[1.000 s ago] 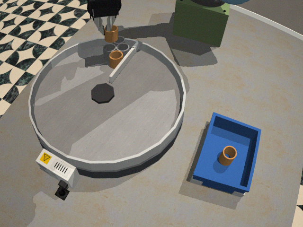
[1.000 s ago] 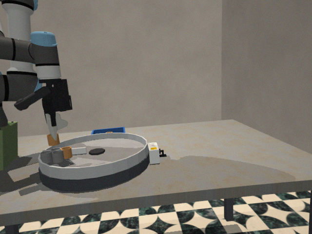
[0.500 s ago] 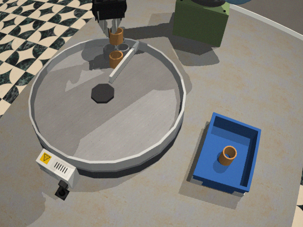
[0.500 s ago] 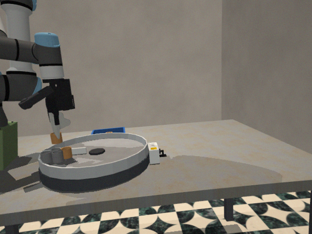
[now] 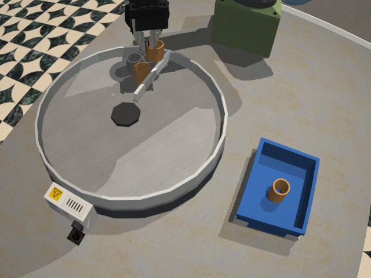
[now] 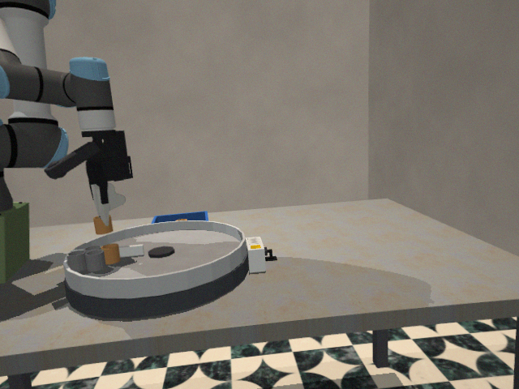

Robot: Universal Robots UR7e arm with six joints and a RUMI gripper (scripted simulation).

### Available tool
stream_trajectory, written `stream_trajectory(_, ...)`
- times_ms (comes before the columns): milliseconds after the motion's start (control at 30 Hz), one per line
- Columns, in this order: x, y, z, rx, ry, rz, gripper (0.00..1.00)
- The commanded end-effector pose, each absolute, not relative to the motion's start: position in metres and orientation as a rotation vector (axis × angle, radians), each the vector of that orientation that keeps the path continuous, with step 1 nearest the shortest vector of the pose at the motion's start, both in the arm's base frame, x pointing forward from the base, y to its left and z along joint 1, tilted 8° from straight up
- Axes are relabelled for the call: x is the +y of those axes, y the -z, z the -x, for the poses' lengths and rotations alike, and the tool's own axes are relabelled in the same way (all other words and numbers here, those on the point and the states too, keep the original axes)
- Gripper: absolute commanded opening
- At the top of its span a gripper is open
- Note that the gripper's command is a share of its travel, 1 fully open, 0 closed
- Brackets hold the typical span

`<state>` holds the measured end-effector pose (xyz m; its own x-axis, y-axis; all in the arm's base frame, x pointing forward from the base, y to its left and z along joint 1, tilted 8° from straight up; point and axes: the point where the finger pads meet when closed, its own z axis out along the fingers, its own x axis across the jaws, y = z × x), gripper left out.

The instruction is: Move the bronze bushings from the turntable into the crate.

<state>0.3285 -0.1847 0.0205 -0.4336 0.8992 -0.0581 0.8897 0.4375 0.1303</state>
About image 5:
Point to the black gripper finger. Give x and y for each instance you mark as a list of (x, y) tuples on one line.
[(138, 35), (153, 40)]

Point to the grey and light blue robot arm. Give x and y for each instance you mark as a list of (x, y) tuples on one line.
[(261, 4)]

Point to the bronze bushing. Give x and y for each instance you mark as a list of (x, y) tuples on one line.
[(141, 71), (282, 185), (156, 54)]

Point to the grey metal sleeve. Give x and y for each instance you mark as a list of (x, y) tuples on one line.
[(150, 63), (139, 50), (137, 57)]

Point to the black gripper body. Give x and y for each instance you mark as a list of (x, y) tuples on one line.
[(149, 14)]

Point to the blue plastic crate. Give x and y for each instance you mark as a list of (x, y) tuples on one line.
[(289, 218)]

